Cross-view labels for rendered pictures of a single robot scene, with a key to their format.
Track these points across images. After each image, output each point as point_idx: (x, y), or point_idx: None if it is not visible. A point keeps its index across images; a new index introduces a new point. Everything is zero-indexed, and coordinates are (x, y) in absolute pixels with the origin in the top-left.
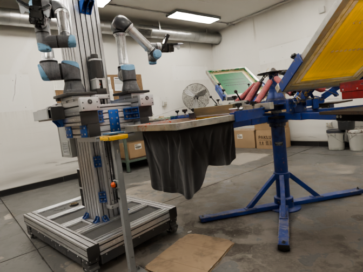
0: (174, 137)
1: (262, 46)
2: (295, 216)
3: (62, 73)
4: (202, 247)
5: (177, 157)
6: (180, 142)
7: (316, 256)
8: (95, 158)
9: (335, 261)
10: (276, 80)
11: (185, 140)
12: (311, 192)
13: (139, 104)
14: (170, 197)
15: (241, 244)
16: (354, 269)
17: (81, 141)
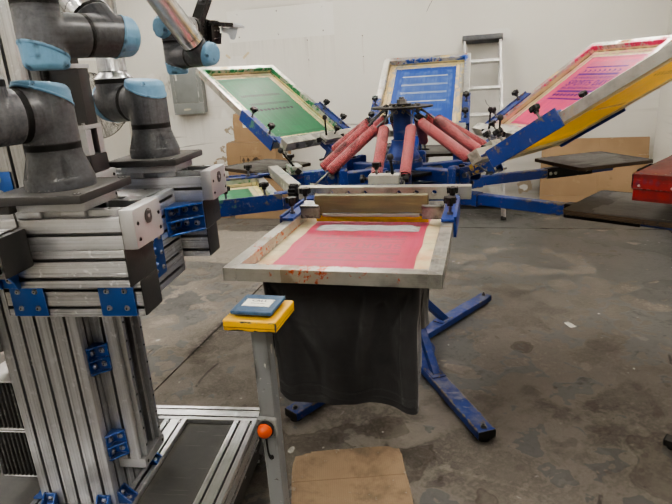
0: (388, 292)
1: (233, 2)
2: (439, 364)
3: (35, 126)
4: (357, 479)
5: (388, 333)
6: (410, 303)
7: (534, 435)
8: (91, 353)
9: (562, 435)
10: (427, 128)
11: (419, 299)
12: (439, 316)
13: (207, 195)
14: (158, 371)
15: (413, 448)
16: (592, 440)
17: (54, 316)
